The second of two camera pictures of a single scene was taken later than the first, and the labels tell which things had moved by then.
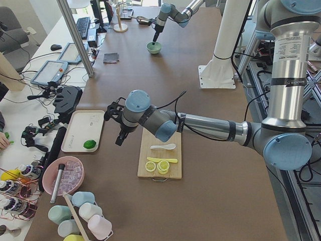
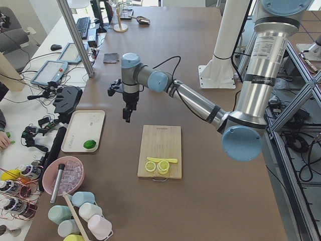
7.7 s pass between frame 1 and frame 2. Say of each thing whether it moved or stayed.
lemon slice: stayed
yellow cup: stayed
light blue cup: stayed
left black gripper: moved
